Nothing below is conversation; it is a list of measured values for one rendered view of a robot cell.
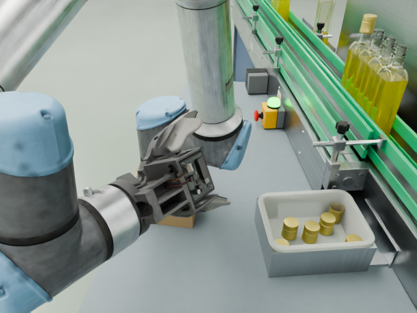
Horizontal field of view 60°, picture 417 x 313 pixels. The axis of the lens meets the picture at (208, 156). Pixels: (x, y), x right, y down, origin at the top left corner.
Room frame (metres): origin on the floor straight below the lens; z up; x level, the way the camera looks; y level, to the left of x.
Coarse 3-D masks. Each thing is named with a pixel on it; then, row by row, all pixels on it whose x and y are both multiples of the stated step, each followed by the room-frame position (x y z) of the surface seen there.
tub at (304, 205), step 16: (288, 192) 0.65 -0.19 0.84; (304, 192) 0.65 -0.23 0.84; (320, 192) 0.65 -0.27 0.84; (336, 192) 0.65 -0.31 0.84; (272, 208) 0.64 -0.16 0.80; (288, 208) 0.64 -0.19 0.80; (304, 208) 0.64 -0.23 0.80; (320, 208) 0.64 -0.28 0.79; (352, 208) 0.60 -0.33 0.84; (272, 224) 0.61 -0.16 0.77; (304, 224) 0.61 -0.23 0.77; (336, 224) 0.61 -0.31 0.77; (352, 224) 0.58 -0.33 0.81; (272, 240) 0.50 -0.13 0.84; (288, 240) 0.56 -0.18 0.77; (320, 240) 0.56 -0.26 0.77; (336, 240) 0.56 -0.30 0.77; (368, 240) 0.50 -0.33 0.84
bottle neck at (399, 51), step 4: (396, 44) 0.82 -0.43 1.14; (400, 44) 0.82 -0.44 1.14; (404, 44) 0.82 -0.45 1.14; (396, 48) 0.81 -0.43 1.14; (400, 48) 0.80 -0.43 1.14; (404, 48) 0.80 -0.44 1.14; (392, 52) 0.82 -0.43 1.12; (396, 52) 0.80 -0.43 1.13; (400, 52) 0.80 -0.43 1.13; (404, 52) 0.80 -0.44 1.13; (392, 56) 0.81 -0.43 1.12; (396, 56) 0.80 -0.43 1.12; (400, 56) 0.80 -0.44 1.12; (404, 56) 0.80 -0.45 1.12; (392, 60) 0.81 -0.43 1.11; (396, 60) 0.80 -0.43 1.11; (400, 60) 0.80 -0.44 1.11; (388, 64) 0.82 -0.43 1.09; (392, 64) 0.80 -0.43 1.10; (396, 64) 0.80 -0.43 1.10; (400, 64) 0.80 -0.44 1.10
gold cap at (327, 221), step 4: (328, 212) 0.61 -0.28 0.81; (324, 216) 0.60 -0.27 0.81; (328, 216) 0.60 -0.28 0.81; (332, 216) 0.60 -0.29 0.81; (320, 220) 0.59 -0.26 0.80; (324, 220) 0.58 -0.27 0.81; (328, 220) 0.58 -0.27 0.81; (332, 220) 0.58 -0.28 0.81; (320, 224) 0.59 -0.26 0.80; (324, 224) 0.58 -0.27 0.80; (328, 224) 0.58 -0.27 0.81; (332, 224) 0.58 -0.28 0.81; (320, 228) 0.59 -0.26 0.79; (324, 228) 0.58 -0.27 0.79; (328, 228) 0.58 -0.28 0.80; (332, 228) 0.58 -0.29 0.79; (320, 232) 0.58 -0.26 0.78; (324, 232) 0.58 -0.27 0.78; (328, 232) 0.58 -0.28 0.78; (332, 232) 0.58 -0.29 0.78
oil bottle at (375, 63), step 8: (376, 56) 0.88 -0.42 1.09; (368, 64) 0.88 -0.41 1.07; (376, 64) 0.85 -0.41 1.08; (384, 64) 0.84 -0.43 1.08; (368, 72) 0.87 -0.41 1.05; (376, 72) 0.84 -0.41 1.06; (368, 80) 0.86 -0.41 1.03; (368, 88) 0.85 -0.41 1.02; (360, 96) 0.88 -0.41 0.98; (368, 96) 0.84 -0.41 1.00; (360, 104) 0.87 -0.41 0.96
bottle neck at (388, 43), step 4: (388, 36) 0.88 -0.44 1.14; (392, 36) 0.88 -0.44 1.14; (384, 40) 0.87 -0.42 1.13; (388, 40) 0.86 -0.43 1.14; (392, 40) 0.86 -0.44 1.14; (396, 40) 0.86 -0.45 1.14; (384, 44) 0.86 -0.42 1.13; (388, 44) 0.86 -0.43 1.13; (392, 44) 0.86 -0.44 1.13; (384, 48) 0.86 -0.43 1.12; (388, 48) 0.86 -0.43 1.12; (392, 48) 0.86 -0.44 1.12; (380, 52) 0.87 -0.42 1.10; (384, 52) 0.86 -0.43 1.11; (388, 52) 0.85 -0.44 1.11; (380, 56) 0.86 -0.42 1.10; (384, 56) 0.86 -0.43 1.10; (388, 56) 0.86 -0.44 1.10
